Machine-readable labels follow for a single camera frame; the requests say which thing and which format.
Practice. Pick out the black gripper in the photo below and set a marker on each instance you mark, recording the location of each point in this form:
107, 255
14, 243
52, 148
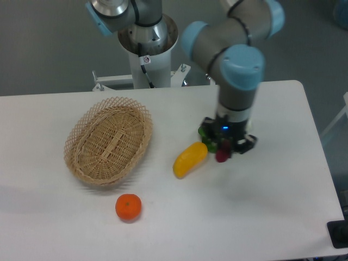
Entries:
213, 131

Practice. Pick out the purple sweet potato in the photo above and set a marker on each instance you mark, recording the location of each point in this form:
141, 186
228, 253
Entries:
223, 152

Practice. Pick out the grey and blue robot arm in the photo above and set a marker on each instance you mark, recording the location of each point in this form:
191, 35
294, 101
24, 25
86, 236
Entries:
224, 52

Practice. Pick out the woven wicker basket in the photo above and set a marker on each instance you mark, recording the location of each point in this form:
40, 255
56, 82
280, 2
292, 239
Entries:
108, 141

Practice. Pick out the green bok choy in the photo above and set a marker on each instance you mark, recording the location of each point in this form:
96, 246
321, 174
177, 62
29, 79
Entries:
213, 149

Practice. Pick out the orange mandarin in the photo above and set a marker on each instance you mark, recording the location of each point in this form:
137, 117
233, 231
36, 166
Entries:
128, 206

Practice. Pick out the black device at table corner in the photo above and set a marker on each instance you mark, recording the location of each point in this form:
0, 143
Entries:
338, 233

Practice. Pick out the white metal base frame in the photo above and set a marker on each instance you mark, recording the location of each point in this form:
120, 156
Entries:
180, 77

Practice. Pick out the white frame at right edge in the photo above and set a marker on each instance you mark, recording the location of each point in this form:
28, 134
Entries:
337, 122

